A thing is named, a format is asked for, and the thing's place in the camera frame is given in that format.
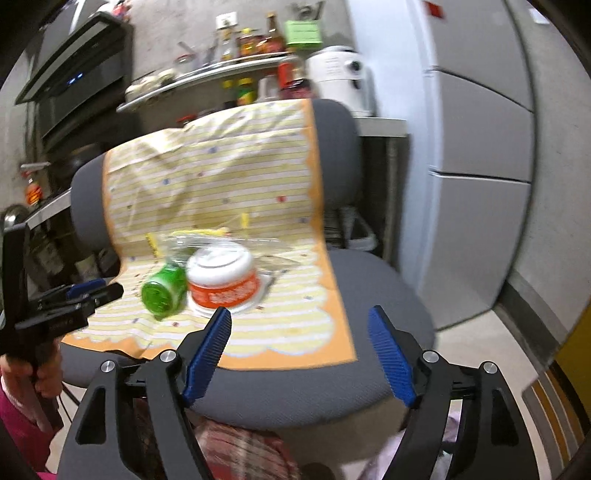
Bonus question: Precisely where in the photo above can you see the grey refrigerator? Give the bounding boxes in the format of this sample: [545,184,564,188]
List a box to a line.
[406,0,541,333]

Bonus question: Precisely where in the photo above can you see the red seasoning container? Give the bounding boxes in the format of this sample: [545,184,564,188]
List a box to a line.
[277,60,310,100]

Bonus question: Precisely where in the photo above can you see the person's left forearm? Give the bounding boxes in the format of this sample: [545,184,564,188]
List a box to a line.
[0,369,58,480]

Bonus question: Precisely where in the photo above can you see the brown glass bottle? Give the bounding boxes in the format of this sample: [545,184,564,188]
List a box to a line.
[264,13,283,54]

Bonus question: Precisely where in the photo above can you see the red-label glass sauce bottle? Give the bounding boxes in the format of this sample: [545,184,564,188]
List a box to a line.
[25,171,44,206]

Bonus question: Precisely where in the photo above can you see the green plastic bottle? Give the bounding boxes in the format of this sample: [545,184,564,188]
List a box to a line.
[141,261,190,319]

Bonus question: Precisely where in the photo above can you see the white orange-label noodle bowl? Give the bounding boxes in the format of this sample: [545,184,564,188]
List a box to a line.
[185,244,263,315]

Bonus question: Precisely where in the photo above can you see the steel wall shelf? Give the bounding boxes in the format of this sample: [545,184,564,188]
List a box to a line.
[115,51,305,114]

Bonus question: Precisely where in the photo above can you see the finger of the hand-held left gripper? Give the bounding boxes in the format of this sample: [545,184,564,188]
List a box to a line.
[37,278,108,308]
[28,283,125,324]

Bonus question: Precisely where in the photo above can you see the yellow-lid green jar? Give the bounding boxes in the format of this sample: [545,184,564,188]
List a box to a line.
[236,78,257,106]

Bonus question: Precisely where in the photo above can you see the striped floor mat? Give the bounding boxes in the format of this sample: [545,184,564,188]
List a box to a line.
[522,360,585,467]

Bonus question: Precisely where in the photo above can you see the green box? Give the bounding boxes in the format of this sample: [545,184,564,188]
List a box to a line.
[284,18,321,49]

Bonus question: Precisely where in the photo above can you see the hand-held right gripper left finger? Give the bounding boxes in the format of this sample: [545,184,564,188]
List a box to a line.
[58,306,232,480]

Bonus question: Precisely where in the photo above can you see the person's left hand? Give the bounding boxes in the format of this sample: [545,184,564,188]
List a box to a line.
[33,340,65,400]

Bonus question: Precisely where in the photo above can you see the white rice cooker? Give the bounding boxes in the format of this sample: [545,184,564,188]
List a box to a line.
[305,45,376,118]

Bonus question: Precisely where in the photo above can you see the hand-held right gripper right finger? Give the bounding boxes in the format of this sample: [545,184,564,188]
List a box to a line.
[367,305,552,480]

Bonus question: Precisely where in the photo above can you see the metal pot lid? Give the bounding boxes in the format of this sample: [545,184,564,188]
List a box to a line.
[0,203,31,232]

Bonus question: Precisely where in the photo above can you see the person's plaid pants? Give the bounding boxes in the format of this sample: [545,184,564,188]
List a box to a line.
[134,397,301,480]

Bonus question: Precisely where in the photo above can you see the yellow striped dotted mat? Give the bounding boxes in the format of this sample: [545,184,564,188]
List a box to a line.
[61,99,358,372]

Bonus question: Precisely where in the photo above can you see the clear plastic wrapper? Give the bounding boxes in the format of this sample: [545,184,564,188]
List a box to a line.
[145,213,301,296]

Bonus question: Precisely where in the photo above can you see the steel kitchen counter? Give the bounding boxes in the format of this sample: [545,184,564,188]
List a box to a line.
[25,187,75,232]

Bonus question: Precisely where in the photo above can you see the black range hood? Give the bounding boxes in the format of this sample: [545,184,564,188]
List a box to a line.
[14,11,134,139]

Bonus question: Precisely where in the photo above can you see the grey office chair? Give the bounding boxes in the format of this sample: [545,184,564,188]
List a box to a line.
[60,98,437,432]

